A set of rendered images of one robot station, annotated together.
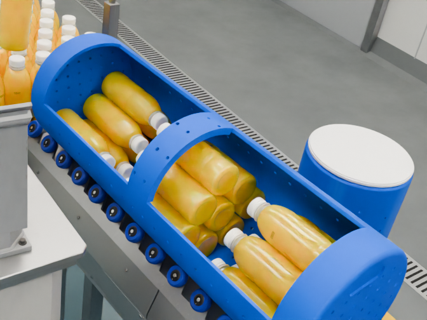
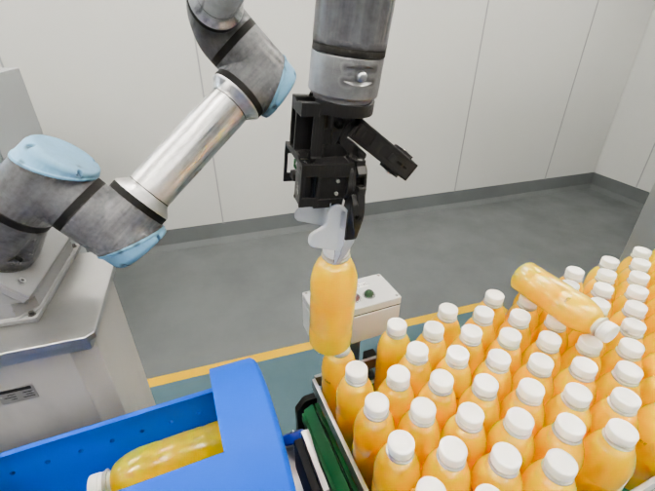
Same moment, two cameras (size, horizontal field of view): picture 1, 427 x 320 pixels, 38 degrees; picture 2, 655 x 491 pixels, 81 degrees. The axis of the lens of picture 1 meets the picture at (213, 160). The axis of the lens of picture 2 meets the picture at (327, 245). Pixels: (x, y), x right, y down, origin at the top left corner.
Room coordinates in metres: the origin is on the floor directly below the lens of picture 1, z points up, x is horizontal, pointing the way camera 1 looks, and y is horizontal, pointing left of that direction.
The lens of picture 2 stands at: (1.55, 0.09, 1.62)
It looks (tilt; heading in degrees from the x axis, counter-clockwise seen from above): 30 degrees down; 114
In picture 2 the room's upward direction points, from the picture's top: straight up
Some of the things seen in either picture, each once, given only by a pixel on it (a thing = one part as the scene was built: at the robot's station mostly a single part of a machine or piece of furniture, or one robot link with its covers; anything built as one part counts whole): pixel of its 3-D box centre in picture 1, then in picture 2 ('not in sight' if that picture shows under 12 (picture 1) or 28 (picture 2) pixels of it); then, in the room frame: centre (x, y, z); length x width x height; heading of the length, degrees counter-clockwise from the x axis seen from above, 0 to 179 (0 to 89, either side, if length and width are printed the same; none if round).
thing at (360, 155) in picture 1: (360, 153); not in sight; (1.40, -0.37, 1.03); 0.28 x 0.28 x 0.01
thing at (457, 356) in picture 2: not in sight; (457, 356); (1.56, 0.65, 1.09); 0.04 x 0.04 x 0.02
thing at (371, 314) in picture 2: not in sight; (350, 311); (1.32, 0.74, 1.05); 0.20 x 0.10 x 0.10; 47
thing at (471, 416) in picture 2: (45, 33); (470, 416); (1.60, 0.53, 1.09); 0.04 x 0.04 x 0.02
